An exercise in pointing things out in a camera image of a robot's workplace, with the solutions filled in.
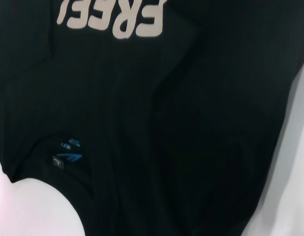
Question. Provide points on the black shirt with FREE print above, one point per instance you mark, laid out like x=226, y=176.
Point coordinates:
x=142, y=98

